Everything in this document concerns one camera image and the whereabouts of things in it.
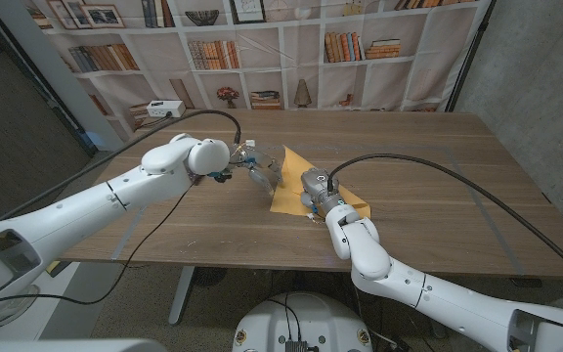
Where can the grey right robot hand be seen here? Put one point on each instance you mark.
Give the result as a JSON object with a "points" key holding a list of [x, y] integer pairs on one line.
{"points": [[318, 186]]}

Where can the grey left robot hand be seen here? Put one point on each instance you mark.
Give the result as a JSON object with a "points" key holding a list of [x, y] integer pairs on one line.
{"points": [[262, 168]]}

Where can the yellow-brown paper sheet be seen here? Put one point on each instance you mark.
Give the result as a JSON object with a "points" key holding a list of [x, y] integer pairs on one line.
{"points": [[293, 168]]}

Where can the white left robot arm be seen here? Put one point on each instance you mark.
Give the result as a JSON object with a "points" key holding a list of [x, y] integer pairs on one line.
{"points": [[91, 205]]}

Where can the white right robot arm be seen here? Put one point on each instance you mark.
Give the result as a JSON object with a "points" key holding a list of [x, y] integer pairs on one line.
{"points": [[457, 303]]}

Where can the white power strip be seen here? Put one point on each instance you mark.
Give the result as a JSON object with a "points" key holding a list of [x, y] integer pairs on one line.
{"points": [[165, 107]]}

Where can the printed bookshelf backdrop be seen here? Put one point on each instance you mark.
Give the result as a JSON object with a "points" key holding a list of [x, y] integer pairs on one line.
{"points": [[272, 54]]}

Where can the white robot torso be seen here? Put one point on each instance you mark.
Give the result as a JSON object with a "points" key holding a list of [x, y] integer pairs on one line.
{"points": [[303, 318]]}

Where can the grey metal table leg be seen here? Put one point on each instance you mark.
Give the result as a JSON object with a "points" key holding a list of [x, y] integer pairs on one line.
{"points": [[182, 295]]}

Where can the black backdrop stand pole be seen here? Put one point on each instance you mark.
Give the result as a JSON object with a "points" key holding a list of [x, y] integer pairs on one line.
{"points": [[471, 54]]}

